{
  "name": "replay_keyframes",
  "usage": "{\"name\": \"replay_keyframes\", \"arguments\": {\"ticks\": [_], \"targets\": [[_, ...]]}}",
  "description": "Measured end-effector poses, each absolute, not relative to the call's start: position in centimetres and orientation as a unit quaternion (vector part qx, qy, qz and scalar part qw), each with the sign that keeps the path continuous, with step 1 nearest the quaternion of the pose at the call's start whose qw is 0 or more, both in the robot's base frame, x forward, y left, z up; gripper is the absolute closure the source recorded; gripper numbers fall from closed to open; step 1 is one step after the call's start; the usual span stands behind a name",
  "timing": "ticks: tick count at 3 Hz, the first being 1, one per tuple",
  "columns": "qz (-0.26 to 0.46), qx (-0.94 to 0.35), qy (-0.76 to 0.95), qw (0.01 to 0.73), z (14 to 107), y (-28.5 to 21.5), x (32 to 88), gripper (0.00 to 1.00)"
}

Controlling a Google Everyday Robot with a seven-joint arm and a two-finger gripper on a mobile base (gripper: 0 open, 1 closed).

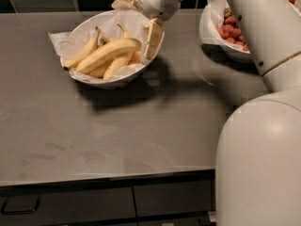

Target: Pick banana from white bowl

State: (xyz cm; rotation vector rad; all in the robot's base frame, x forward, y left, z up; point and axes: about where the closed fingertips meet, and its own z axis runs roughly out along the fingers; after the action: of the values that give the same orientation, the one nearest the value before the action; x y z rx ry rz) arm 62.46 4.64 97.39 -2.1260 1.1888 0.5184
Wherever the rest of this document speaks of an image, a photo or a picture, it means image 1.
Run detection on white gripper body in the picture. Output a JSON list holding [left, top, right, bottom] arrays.
[[136, 0, 180, 21]]

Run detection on right dark drawer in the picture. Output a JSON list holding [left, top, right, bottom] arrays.
[[134, 181, 215, 217]]

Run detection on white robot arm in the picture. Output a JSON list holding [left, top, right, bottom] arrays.
[[215, 0, 301, 226]]

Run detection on white strawberry bowl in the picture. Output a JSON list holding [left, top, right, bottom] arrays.
[[199, 0, 252, 63]]

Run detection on yellow banana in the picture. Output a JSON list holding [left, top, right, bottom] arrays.
[[75, 38, 141, 73], [88, 61, 111, 78], [63, 27, 101, 71], [103, 23, 133, 80]]

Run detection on left dark drawer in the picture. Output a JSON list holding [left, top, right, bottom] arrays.
[[0, 187, 135, 226]]

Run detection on dark drawer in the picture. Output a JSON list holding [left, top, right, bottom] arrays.
[[134, 181, 215, 217], [0, 187, 135, 226]]

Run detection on pile of red strawberries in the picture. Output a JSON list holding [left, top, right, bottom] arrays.
[[216, 8, 248, 52]]

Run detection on orange-tinted banana at back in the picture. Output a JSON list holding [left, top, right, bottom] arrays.
[[129, 51, 141, 65]]

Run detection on lower drawer with metal latch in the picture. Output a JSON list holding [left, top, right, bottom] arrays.
[[136, 211, 216, 226]]

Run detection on white paper liner in banana bowl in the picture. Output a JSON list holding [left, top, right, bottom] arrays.
[[47, 8, 164, 84]]

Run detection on left black drawer handle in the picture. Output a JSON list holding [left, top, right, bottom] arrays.
[[1, 196, 40, 216]]

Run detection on white paper liner in strawberry bowl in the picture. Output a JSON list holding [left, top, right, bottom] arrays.
[[199, 0, 249, 54]]

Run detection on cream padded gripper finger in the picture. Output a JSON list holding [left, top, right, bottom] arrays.
[[111, 0, 139, 11], [141, 18, 164, 64]]

